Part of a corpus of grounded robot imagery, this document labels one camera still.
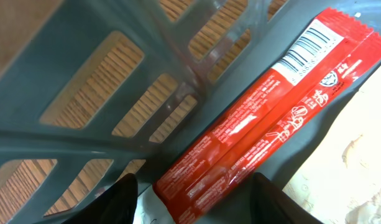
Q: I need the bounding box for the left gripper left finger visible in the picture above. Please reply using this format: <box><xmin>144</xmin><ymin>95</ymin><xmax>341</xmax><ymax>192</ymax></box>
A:
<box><xmin>63</xmin><ymin>174</ymin><xmax>138</xmax><ymax>224</ymax></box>

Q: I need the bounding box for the beige Pantree snack pouch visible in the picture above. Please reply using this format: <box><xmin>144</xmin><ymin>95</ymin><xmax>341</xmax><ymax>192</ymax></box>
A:
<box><xmin>283</xmin><ymin>65</ymin><xmax>381</xmax><ymax>223</ymax></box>

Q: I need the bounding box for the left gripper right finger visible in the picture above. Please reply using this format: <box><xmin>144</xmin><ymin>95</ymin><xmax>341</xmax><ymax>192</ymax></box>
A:
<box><xmin>250</xmin><ymin>172</ymin><xmax>322</xmax><ymax>224</ymax></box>

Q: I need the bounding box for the grey plastic mesh basket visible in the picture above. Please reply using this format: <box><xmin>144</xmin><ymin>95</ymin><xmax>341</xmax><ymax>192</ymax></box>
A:
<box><xmin>0</xmin><ymin>0</ymin><xmax>381</xmax><ymax>223</ymax></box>

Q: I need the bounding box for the red stick sachet pack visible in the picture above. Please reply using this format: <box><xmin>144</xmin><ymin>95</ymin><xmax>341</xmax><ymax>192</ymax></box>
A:
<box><xmin>153</xmin><ymin>8</ymin><xmax>381</xmax><ymax>223</ymax></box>

